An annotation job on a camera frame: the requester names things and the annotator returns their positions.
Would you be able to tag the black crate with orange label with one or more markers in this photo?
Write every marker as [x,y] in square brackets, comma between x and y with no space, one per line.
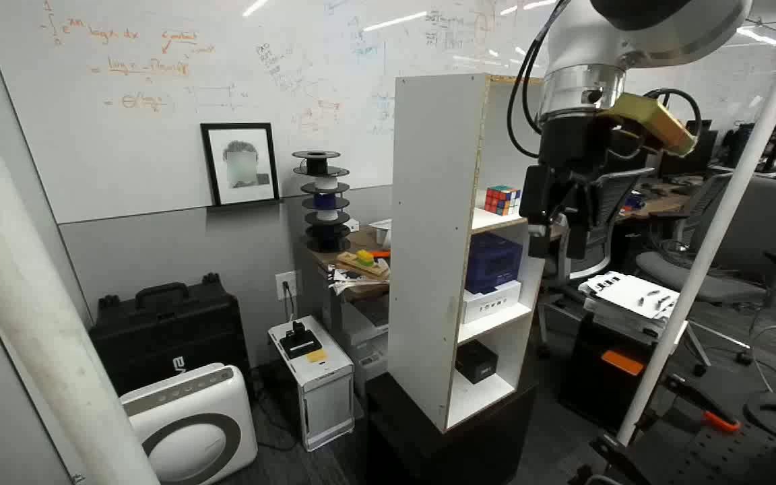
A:
[608,368]

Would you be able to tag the black filament spool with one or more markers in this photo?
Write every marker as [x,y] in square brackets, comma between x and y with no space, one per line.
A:
[330,239]

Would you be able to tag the white perforated panel device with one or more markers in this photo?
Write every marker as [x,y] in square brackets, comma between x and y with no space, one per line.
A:
[632,294]

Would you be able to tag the white small cabinet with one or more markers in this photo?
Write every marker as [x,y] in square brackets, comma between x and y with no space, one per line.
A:
[321,400]

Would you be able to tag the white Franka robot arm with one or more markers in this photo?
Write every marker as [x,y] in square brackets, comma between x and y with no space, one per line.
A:
[647,41]

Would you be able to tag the thin white pole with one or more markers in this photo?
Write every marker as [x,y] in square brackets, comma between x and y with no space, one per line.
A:
[721,217]

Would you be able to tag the framed black-and-white portrait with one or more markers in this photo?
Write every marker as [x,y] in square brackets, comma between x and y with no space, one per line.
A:
[240,166]

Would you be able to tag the whiteboard with writing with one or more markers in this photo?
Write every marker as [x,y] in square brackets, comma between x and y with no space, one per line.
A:
[135,89]

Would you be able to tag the black device with stalk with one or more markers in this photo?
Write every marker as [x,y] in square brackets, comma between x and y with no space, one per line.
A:
[300,341]

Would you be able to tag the cluttered wooden desk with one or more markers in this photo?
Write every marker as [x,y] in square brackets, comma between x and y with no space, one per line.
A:
[362,279]

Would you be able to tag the rubik's cube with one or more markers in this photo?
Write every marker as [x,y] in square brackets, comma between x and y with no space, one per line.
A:
[500,201]

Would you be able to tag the black hard carrying case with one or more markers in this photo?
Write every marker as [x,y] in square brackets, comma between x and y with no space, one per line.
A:
[167,326]

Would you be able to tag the blue and white filament spool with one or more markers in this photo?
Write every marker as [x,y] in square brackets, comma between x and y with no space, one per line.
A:
[326,202]

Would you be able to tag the thick white pole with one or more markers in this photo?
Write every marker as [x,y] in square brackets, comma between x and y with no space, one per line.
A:
[20,298]

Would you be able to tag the white open shelf unit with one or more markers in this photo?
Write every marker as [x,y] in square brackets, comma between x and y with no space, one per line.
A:
[430,243]

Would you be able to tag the white wall outlet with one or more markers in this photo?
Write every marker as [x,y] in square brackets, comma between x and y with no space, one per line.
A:
[287,283]

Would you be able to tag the black stand under shelf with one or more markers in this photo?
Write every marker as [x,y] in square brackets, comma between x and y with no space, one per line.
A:
[424,448]

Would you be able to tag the blue Intel NUC box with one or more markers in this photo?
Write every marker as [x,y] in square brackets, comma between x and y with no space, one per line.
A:
[493,262]

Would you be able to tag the grey mesh office chair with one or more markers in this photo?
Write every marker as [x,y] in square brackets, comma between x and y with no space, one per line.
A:
[608,217]

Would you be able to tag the grey empty filament spool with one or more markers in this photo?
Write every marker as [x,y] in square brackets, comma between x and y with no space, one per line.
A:
[317,162]

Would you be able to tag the white air purifier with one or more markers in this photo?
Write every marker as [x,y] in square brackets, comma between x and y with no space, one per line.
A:
[195,422]

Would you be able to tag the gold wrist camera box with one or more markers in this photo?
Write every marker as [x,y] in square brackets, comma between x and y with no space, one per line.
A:
[655,122]

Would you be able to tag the flat white cardboard box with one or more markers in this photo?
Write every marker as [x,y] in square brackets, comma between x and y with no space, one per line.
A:
[492,299]

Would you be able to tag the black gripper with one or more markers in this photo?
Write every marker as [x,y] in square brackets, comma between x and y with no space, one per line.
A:
[581,151]

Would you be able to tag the small black box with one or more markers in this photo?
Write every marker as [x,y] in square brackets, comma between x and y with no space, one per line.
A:
[475,361]

